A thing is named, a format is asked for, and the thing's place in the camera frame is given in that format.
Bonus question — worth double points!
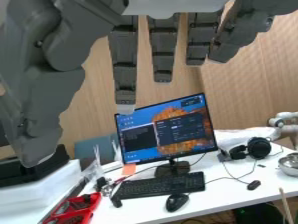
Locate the small black adapter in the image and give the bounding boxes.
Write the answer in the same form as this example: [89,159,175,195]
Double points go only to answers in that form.
[109,196,125,209]

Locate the orange sticky note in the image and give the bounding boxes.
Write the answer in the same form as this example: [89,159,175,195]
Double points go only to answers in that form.
[121,163,137,176]

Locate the small black dongle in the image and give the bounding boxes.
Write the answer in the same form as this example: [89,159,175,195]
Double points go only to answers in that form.
[246,179,262,191]

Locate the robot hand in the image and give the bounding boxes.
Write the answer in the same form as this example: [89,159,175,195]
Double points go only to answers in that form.
[0,0,298,168]

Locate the small white jointed device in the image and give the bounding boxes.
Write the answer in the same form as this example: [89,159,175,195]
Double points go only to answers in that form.
[266,111,298,142]

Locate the thin stick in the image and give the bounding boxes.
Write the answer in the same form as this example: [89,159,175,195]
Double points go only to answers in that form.
[277,187,293,224]

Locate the metal bowl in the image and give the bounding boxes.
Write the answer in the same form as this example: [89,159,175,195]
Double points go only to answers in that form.
[277,152,298,177]

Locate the black mouse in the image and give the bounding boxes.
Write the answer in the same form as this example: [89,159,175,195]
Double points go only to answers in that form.
[164,192,192,213]

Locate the black headphones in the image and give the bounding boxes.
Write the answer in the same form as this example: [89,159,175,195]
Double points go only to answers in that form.
[228,136,273,161]

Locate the white desk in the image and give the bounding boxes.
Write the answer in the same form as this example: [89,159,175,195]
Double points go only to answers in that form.
[35,141,298,224]

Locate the white foam box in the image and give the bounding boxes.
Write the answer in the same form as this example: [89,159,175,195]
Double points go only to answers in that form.
[0,158,85,216]

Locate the computer screen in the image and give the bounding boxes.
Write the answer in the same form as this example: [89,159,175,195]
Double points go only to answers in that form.
[113,92,220,178]

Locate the red tray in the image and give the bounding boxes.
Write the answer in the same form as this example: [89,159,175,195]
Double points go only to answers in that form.
[59,191,104,218]
[40,206,97,224]

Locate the black keyboard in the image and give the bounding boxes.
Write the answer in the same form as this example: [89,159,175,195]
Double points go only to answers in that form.
[112,171,208,201]

